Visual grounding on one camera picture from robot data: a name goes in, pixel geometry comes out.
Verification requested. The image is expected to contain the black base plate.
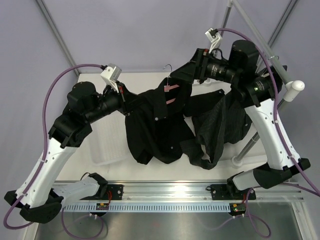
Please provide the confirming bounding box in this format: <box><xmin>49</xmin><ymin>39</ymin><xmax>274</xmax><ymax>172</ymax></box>
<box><xmin>205</xmin><ymin>183</ymin><xmax>249</xmax><ymax>200</ymax></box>
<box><xmin>83</xmin><ymin>184</ymin><xmax>124</xmax><ymax>201</ymax></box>

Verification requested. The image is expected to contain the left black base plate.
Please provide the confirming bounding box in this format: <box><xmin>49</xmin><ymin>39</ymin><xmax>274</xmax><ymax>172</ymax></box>
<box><xmin>83</xmin><ymin>184</ymin><xmax>124</xmax><ymax>201</ymax></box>

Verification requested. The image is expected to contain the clear plastic basket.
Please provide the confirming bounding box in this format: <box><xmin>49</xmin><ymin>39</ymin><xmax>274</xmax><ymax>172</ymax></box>
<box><xmin>87</xmin><ymin>111</ymin><xmax>131</xmax><ymax>166</ymax></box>

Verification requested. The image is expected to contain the white slotted cable duct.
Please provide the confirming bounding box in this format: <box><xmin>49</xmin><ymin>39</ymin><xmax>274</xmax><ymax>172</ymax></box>
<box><xmin>64</xmin><ymin>202</ymin><xmax>231</xmax><ymax>213</ymax></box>

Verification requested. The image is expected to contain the pink hanger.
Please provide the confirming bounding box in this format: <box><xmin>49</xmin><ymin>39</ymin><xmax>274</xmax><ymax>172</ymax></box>
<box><xmin>163</xmin><ymin>63</ymin><xmax>180</xmax><ymax>105</ymax></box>

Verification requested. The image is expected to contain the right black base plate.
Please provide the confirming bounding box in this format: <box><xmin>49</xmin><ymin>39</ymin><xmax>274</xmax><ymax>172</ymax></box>
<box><xmin>205</xmin><ymin>183</ymin><xmax>249</xmax><ymax>200</ymax></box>

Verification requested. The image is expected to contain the dark striped shirt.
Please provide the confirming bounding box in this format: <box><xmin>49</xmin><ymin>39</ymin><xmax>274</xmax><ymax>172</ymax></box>
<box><xmin>178</xmin><ymin>89</ymin><xmax>252</xmax><ymax>170</ymax></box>

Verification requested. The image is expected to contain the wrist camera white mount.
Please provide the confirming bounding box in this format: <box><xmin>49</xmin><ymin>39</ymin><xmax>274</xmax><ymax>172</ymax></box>
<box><xmin>205</xmin><ymin>28</ymin><xmax>223</xmax><ymax>54</ymax></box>
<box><xmin>100</xmin><ymin>63</ymin><xmax>122</xmax><ymax>93</ymax></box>

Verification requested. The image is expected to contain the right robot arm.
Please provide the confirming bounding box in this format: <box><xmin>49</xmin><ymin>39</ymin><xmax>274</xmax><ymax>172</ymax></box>
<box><xmin>171</xmin><ymin>39</ymin><xmax>311</xmax><ymax>199</ymax></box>

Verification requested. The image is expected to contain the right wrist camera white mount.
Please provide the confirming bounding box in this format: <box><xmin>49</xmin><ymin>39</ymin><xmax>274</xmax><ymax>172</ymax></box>
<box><xmin>205</xmin><ymin>28</ymin><xmax>223</xmax><ymax>54</ymax></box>

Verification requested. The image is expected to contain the aluminium rail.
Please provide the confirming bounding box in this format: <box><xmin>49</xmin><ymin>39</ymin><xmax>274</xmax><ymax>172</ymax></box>
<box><xmin>49</xmin><ymin>181</ymin><xmax>303</xmax><ymax>203</ymax></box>

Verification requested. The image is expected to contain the metal clothes rack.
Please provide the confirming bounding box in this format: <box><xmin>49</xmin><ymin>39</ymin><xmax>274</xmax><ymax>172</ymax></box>
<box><xmin>218</xmin><ymin>0</ymin><xmax>305</xmax><ymax>170</ymax></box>

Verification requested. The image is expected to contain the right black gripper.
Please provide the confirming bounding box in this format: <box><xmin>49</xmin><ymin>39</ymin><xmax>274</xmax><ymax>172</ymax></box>
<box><xmin>171</xmin><ymin>48</ymin><xmax>241</xmax><ymax>85</ymax></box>

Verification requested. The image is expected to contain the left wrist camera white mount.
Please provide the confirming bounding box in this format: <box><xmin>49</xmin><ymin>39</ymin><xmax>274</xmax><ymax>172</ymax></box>
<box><xmin>100</xmin><ymin>63</ymin><xmax>122</xmax><ymax>93</ymax></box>

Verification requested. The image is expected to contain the black shirt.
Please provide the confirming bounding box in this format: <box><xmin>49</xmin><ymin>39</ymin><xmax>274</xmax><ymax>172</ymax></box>
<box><xmin>123</xmin><ymin>77</ymin><xmax>226</xmax><ymax>165</ymax></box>

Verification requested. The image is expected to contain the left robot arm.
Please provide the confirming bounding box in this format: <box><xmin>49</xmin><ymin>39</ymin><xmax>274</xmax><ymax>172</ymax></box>
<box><xmin>4</xmin><ymin>81</ymin><xmax>144</xmax><ymax>224</ymax></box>

